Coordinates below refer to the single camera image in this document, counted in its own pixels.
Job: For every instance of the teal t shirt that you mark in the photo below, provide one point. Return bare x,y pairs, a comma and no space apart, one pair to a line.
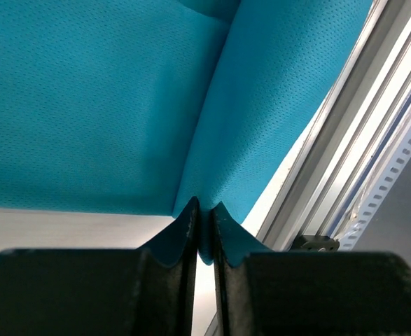
134,107

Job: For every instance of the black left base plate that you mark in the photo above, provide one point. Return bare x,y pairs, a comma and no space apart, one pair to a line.
314,243

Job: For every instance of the aluminium rail beam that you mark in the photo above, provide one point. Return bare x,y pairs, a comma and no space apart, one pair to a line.
334,162

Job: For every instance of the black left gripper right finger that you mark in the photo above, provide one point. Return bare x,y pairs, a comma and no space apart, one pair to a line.
262,292

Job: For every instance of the white slotted cable duct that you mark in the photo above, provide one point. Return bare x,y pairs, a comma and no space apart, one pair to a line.
374,196

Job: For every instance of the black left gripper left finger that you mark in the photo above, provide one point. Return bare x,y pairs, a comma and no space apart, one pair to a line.
98,291

